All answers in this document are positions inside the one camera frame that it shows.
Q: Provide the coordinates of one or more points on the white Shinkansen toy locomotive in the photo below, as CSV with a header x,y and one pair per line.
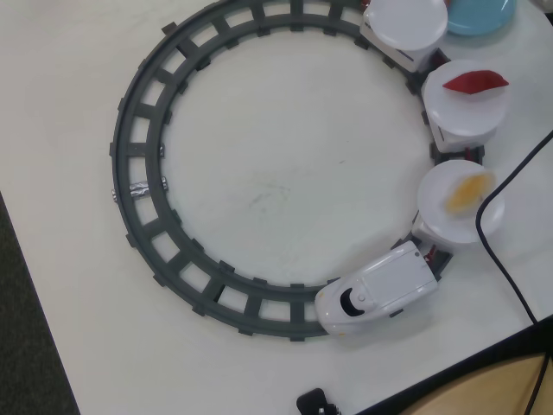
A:
x,y
389,281

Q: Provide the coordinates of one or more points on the brown wooden furniture surface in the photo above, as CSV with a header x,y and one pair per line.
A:
x,y
497,393

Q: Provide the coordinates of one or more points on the white train car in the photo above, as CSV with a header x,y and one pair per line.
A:
x,y
453,147

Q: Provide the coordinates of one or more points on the light blue dish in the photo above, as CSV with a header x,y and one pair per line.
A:
x,y
475,21

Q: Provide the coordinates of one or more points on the silver tape strip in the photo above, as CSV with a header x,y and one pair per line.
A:
x,y
139,190

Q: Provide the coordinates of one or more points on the empty white plate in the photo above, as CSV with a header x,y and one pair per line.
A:
x,y
402,58

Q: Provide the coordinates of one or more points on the yellow egg sushi toy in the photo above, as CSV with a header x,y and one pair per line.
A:
x,y
466,192

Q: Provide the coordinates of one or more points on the red tuna sushi toy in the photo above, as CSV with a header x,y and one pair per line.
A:
x,y
471,82

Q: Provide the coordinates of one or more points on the grey circular toy train track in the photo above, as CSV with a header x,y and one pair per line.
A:
x,y
147,149

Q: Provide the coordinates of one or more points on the white round plate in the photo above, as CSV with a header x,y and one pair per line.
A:
x,y
406,21
436,203
466,112

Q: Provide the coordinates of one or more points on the black plastic device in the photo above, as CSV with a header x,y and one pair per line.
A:
x,y
313,400

